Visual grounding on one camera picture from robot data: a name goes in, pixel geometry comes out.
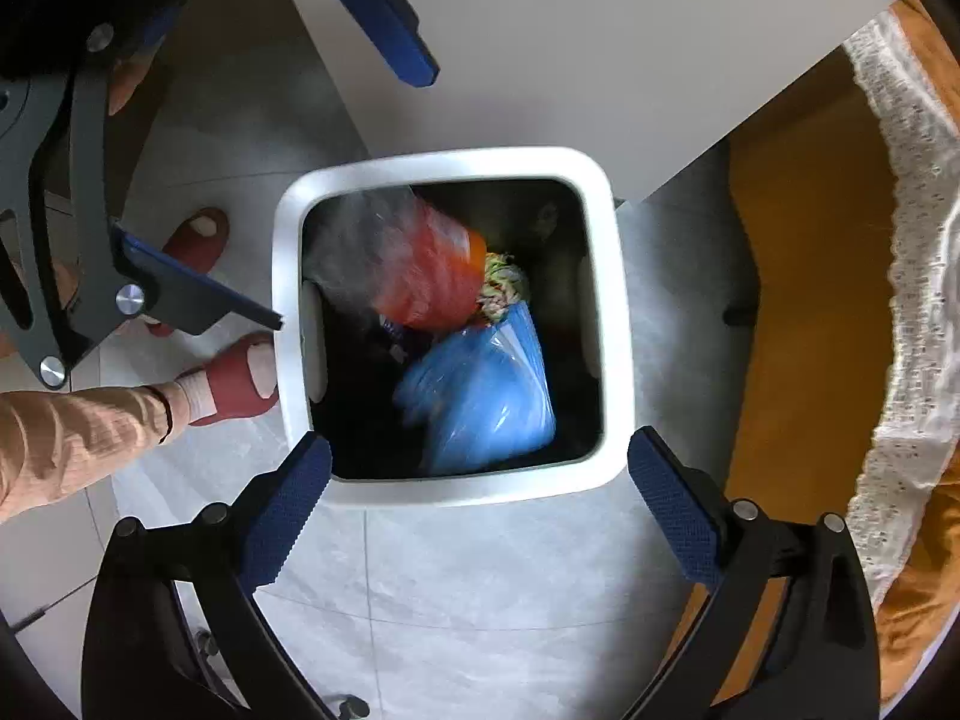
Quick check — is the white square trash bin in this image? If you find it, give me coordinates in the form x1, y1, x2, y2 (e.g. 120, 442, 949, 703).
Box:
271, 146, 637, 507

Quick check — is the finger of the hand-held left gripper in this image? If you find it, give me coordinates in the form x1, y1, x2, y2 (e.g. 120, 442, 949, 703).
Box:
202, 0, 441, 89
0, 60, 286, 391

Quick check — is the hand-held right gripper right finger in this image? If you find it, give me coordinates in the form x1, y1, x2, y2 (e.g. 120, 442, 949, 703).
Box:
626, 426, 881, 720

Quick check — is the white furniture panel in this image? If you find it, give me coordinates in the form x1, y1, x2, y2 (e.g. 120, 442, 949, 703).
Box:
285, 0, 908, 203

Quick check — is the person's leg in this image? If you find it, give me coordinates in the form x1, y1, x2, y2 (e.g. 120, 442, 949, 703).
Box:
0, 385, 185, 526

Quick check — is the person's left hand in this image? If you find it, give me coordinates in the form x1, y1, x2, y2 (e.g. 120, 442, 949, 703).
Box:
109, 52, 162, 117

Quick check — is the orange bed sheet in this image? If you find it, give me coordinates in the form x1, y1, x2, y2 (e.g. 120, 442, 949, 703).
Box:
731, 0, 960, 706

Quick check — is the white lace trim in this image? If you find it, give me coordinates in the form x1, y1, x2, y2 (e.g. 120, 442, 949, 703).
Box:
840, 11, 960, 601

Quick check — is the red snack packet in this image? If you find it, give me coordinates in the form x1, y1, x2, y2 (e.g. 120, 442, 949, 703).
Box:
360, 195, 488, 331

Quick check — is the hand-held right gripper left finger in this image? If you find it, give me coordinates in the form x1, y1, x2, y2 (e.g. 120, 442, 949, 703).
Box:
79, 432, 340, 720

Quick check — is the blue plastic bag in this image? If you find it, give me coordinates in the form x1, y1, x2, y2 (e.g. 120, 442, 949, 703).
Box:
394, 304, 557, 475

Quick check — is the printed paper wrapper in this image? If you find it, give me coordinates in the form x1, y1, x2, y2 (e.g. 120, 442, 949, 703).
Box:
476, 251, 532, 320

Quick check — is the red open-toe slipper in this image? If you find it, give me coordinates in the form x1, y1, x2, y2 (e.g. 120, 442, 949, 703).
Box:
176, 331, 282, 427
146, 206, 230, 337

